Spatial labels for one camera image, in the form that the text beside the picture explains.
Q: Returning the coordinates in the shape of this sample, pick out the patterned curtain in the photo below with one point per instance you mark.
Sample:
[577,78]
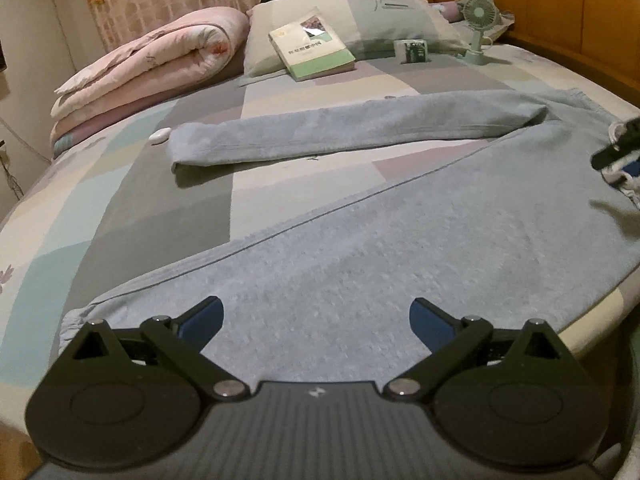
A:
[150,0]

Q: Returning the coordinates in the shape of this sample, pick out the green handheld fan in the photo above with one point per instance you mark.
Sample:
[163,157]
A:
[480,12]

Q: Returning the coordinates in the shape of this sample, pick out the flat patchwork pillow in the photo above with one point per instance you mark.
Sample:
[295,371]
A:
[452,12]

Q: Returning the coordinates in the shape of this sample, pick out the bed with patchwork sheet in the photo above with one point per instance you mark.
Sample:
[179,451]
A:
[150,200]

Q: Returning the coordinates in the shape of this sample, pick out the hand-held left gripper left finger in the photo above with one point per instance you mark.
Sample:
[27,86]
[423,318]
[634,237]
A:
[202,320]

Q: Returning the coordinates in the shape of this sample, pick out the small printed box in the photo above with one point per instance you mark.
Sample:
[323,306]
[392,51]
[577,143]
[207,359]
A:
[411,51]

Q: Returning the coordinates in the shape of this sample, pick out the green and white book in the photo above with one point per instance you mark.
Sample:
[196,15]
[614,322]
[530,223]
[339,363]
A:
[310,50]

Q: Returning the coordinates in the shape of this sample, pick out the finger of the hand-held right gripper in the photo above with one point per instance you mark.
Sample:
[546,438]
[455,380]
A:
[620,142]

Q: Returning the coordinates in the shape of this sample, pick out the pink folded quilt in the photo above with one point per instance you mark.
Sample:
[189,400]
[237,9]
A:
[150,60]

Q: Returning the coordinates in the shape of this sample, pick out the grey sweatpants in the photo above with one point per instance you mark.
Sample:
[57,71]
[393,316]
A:
[350,260]

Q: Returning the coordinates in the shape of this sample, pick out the wooden headboard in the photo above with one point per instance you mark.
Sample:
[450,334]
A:
[550,10]

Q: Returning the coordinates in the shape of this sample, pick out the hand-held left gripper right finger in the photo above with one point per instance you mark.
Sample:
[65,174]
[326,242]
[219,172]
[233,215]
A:
[432,322]

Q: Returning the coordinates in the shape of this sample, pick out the small white case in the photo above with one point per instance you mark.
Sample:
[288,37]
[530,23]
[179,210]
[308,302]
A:
[160,136]

